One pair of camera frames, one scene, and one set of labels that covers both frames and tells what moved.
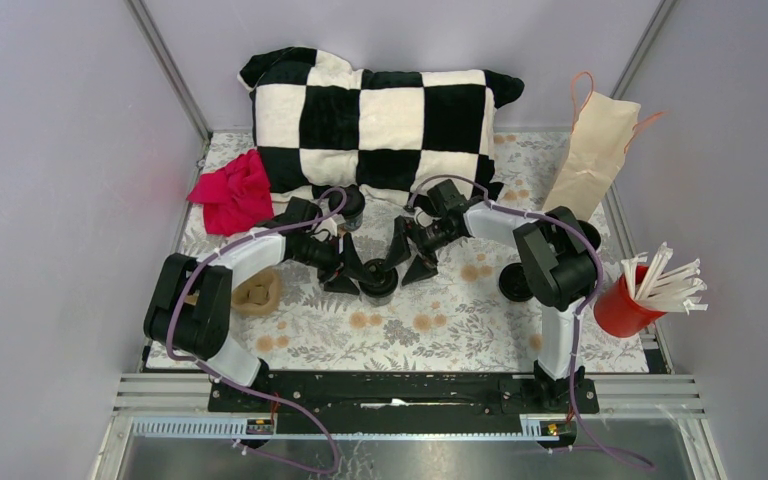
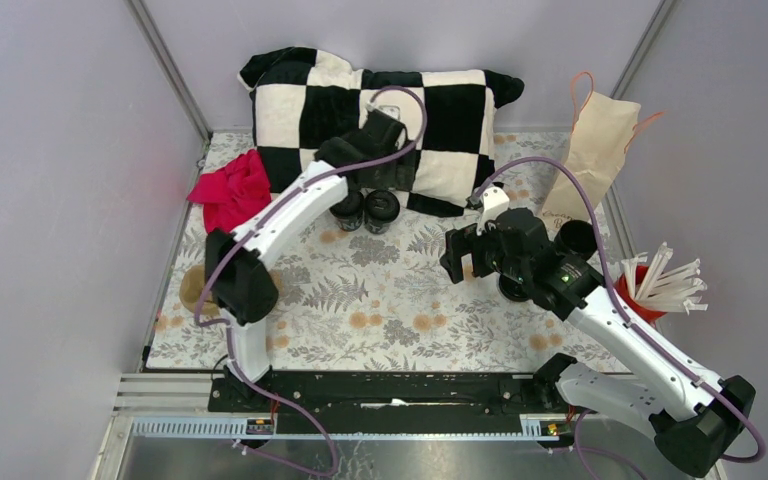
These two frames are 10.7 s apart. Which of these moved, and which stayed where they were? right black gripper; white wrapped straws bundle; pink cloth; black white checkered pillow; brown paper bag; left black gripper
Moved: left black gripper; right black gripper
Stayed: pink cloth; black white checkered pillow; brown paper bag; white wrapped straws bundle
